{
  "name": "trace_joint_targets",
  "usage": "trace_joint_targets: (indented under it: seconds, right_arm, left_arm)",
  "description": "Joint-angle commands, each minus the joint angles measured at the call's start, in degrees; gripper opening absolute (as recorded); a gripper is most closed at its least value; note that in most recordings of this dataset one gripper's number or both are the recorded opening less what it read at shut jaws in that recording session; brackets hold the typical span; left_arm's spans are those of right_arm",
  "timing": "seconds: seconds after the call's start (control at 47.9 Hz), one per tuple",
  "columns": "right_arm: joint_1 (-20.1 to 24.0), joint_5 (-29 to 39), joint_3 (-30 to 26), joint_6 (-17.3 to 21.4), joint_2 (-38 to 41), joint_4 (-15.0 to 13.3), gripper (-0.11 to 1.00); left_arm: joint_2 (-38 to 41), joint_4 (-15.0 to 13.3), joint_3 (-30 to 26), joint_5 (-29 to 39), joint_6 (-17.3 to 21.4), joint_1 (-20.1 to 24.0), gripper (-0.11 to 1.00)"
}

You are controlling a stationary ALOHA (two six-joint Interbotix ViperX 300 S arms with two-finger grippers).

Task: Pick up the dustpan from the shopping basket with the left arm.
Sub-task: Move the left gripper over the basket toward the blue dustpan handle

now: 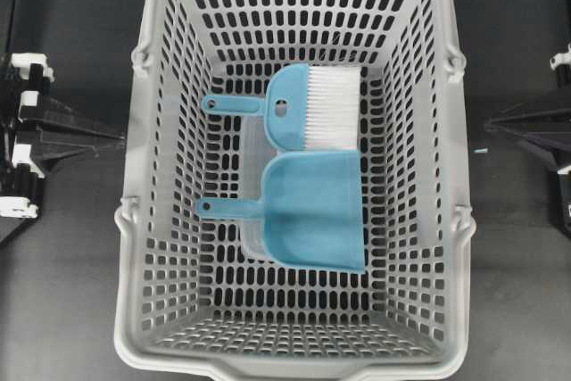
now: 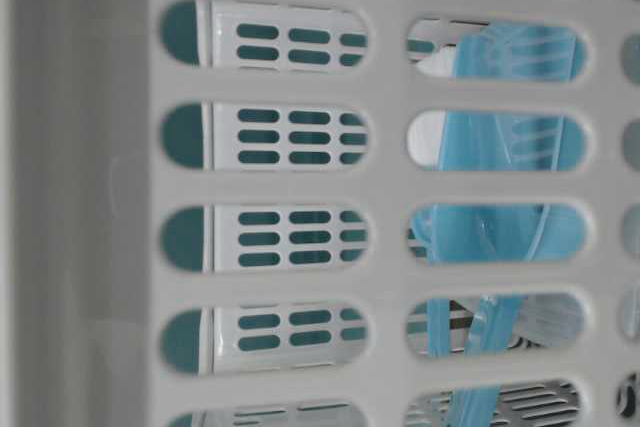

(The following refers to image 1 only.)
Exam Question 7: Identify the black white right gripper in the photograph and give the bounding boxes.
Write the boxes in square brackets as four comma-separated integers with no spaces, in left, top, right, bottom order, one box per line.
[484,45,570,226]

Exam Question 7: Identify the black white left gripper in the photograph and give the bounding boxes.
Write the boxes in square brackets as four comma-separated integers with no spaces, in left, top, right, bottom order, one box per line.
[1,53,126,219]

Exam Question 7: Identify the grey plastic shopping basket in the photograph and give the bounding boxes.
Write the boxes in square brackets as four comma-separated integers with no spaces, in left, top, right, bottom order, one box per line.
[114,0,476,380]

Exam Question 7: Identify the blue plastic dustpan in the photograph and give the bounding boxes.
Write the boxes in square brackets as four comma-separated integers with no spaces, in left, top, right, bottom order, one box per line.
[194,151,366,273]

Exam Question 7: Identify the clear plastic packaging tray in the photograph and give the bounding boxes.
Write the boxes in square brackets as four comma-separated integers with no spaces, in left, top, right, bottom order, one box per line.
[237,116,277,261]

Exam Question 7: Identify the blue brush with white bristles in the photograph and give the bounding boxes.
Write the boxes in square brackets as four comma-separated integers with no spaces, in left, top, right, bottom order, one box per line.
[202,63,360,152]

